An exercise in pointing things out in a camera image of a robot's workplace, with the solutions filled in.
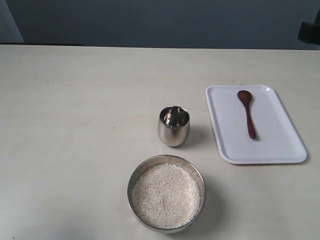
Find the dark brown wooden spoon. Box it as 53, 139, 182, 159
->
237, 90, 257, 139

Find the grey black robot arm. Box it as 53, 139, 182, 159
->
297, 22, 320, 46

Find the stainless steel cup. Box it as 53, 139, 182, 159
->
157, 105, 190, 147

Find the steel bowl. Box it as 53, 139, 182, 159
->
127, 154, 206, 234

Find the grainy beige powder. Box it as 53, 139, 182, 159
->
132, 163, 200, 229

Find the white rectangular plastic tray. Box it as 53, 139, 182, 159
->
205, 85, 308, 165

